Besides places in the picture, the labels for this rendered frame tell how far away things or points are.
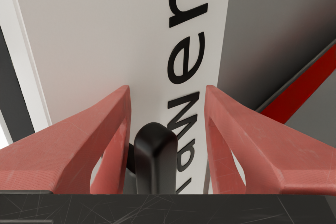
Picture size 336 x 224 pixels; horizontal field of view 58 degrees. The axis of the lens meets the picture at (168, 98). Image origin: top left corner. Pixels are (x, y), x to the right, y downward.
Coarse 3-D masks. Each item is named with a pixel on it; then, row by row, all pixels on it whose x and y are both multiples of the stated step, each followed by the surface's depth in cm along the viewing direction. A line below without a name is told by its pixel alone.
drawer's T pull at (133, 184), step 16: (144, 128) 10; (160, 128) 10; (144, 144) 10; (160, 144) 10; (176, 144) 11; (128, 160) 12; (144, 160) 10; (160, 160) 10; (176, 160) 11; (128, 176) 12; (144, 176) 11; (160, 176) 11; (128, 192) 13; (144, 192) 12; (160, 192) 11
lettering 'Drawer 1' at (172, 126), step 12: (180, 12) 13; (192, 12) 14; (204, 12) 15; (204, 36) 16; (180, 48) 15; (204, 48) 16; (168, 60) 14; (168, 72) 15; (192, 72) 16; (192, 96) 17; (168, 108) 16; (192, 120) 19; (180, 132) 18; (192, 144) 20; (180, 156) 19; (192, 156) 21; (180, 168) 20
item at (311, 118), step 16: (320, 64) 44; (304, 80) 41; (320, 80) 41; (288, 96) 38; (304, 96) 38; (320, 96) 38; (272, 112) 35; (288, 112) 35; (304, 112) 35; (320, 112) 35; (304, 128) 33; (320, 128) 33; (208, 192) 36
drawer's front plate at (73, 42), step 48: (0, 0) 9; (48, 0) 9; (96, 0) 10; (144, 0) 12; (192, 0) 14; (48, 48) 9; (96, 48) 11; (144, 48) 13; (192, 48) 15; (48, 96) 10; (96, 96) 12; (144, 96) 14; (192, 192) 24
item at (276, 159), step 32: (224, 96) 11; (224, 128) 9; (256, 128) 7; (288, 128) 7; (224, 160) 11; (256, 160) 6; (288, 160) 6; (320, 160) 6; (224, 192) 10; (256, 192) 6; (288, 192) 5; (320, 192) 5
